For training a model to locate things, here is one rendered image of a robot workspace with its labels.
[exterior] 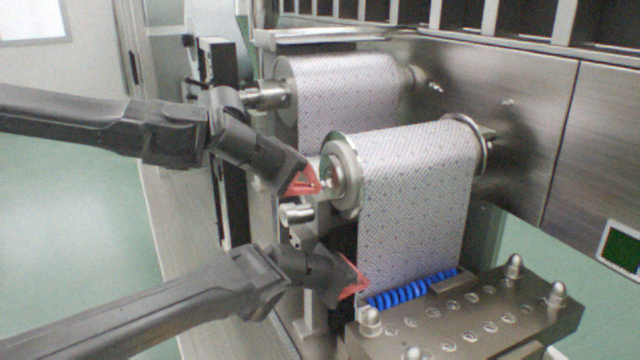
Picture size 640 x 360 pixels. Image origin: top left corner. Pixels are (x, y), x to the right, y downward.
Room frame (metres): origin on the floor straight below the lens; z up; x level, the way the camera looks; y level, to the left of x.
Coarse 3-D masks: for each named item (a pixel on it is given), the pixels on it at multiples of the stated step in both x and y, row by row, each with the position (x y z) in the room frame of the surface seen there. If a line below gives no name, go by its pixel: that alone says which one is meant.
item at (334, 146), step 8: (328, 144) 0.64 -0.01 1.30; (336, 144) 0.61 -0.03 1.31; (328, 152) 0.64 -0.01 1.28; (336, 152) 0.61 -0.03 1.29; (344, 152) 0.59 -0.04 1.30; (344, 160) 0.59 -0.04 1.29; (344, 168) 0.59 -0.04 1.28; (352, 168) 0.58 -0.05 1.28; (352, 176) 0.57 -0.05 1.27; (352, 184) 0.57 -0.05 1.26; (352, 192) 0.57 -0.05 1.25; (336, 200) 0.61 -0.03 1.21; (344, 200) 0.59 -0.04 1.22; (352, 200) 0.57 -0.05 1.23; (344, 208) 0.59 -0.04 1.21
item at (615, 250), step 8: (616, 232) 0.51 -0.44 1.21; (608, 240) 0.51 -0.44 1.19; (616, 240) 0.50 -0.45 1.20; (624, 240) 0.49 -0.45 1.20; (632, 240) 0.49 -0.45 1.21; (608, 248) 0.51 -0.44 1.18; (616, 248) 0.50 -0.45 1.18; (624, 248) 0.49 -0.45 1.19; (632, 248) 0.48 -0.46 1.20; (608, 256) 0.51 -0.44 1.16; (616, 256) 0.50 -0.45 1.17; (624, 256) 0.49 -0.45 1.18; (632, 256) 0.48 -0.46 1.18; (624, 264) 0.48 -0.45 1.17; (632, 264) 0.47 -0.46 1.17
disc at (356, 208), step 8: (328, 136) 0.66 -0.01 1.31; (336, 136) 0.63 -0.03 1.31; (344, 136) 0.61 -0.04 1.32; (344, 144) 0.61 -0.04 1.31; (352, 144) 0.59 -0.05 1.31; (320, 152) 0.68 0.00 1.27; (352, 152) 0.58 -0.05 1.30; (352, 160) 0.58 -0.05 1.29; (360, 160) 0.57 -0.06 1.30; (360, 168) 0.56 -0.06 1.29; (360, 176) 0.56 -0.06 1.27; (360, 184) 0.56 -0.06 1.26; (360, 192) 0.56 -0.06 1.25; (360, 200) 0.56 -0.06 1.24; (336, 208) 0.63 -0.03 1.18; (352, 208) 0.58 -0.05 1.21; (360, 208) 0.56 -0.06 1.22; (344, 216) 0.60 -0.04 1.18; (352, 216) 0.58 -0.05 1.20
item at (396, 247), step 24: (456, 192) 0.65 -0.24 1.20; (384, 216) 0.59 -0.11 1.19; (408, 216) 0.61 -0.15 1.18; (432, 216) 0.63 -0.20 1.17; (456, 216) 0.66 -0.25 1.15; (360, 240) 0.57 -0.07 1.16; (384, 240) 0.59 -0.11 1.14; (408, 240) 0.61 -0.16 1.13; (432, 240) 0.64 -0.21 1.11; (456, 240) 0.66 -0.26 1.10; (360, 264) 0.57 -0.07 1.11; (384, 264) 0.59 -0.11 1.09; (408, 264) 0.61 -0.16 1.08; (432, 264) 0.64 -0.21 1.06; (456, 264) 0.67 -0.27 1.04; (384, 288) 0.59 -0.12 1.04
